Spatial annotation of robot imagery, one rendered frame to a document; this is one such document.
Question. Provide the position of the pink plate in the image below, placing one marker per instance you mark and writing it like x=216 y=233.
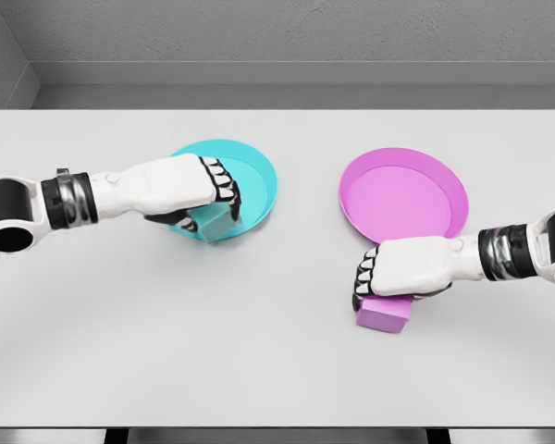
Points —
x=402 y=194

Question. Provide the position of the pink block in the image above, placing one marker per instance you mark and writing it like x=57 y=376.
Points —
x=383 y=315

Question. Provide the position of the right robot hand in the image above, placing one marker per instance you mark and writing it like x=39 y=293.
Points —
x=407 y=266

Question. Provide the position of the cyan block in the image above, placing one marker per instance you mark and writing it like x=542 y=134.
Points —
x=216 y=225

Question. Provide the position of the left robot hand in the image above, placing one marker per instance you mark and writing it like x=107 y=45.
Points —
x=180 y=185

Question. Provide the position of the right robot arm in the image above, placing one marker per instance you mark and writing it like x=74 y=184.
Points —
x=518 y=252

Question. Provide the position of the cyan plate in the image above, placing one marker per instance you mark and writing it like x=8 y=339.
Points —
x=254 y=185

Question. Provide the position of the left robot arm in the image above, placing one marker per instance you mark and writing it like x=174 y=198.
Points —
x=60 y=203

